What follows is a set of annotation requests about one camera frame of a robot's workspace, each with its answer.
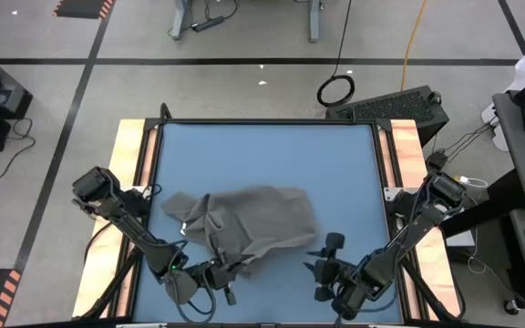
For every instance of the grey waffle-weave towel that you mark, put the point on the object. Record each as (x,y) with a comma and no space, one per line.
(253,214)

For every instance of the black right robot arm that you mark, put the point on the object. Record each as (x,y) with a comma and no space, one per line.
(417,218)

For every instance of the black power adapter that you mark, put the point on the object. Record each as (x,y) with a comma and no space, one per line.
(436,160)

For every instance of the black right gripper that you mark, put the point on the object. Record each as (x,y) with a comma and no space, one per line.
(342,282)

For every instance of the black perforated computer tower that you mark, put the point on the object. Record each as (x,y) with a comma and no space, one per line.
(390,109)

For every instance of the grey desk leg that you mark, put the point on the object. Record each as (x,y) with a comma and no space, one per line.
(180,18)
(314,20)

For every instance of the black power strip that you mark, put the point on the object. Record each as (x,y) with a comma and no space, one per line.
(208,23)

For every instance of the white labelled box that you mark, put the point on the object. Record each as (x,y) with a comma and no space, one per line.
(460,239)

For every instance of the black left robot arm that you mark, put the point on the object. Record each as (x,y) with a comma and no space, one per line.
(126,218)

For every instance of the black caster wheel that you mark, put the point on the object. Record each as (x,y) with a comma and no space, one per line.
(511,308)

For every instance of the black table frame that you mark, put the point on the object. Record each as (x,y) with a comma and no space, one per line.
(267,121)

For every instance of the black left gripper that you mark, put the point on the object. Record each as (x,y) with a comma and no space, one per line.
(212,275)

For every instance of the wooden side board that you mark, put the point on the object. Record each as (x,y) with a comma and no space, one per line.
(128,141)
(406,146)

